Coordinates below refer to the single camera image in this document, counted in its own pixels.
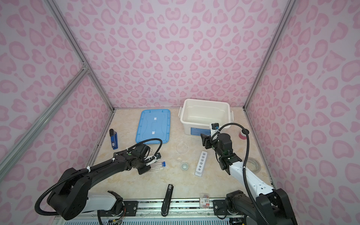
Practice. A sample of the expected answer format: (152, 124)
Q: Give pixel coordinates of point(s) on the pink jar black lid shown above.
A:
(242, 135)

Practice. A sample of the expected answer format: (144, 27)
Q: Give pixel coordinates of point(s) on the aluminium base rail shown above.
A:
(182, 211)

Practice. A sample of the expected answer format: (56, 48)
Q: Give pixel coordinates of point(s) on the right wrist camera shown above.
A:
(214, 129)

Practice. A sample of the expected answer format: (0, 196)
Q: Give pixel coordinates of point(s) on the staples box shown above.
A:
(204, 200)

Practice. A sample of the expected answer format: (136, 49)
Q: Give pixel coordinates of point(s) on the white plastic storage bin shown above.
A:
(198, 115)

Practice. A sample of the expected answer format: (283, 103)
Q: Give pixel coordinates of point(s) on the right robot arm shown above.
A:
(260, 204)

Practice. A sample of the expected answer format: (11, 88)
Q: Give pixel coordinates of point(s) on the white test tube rack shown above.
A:
(201, 163)

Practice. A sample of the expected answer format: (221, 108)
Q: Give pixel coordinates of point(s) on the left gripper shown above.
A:
(144, 170)

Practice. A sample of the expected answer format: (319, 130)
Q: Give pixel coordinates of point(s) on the blue cap test tube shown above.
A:
(157, 168)
(158, 165)

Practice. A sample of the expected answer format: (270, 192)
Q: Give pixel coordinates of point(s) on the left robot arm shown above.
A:
(71, 196)

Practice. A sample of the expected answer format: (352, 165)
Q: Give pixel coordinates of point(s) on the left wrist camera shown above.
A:
(150, 160)

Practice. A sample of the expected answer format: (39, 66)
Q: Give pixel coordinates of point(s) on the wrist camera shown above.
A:
(150, 160)
(214, 129)

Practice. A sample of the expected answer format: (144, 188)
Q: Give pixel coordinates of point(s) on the small white ceramic crucible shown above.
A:
(184, 166)

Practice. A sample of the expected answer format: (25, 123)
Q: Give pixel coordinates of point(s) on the black stapler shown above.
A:
(167, 201)

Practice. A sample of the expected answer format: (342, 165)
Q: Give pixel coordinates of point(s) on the clear glass petri dish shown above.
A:
(182, 147)

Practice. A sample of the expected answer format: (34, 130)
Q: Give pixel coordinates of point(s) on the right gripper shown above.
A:
(206, 142)

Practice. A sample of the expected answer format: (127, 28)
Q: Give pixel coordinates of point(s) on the blue plastic bin lid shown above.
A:
(154, 123)

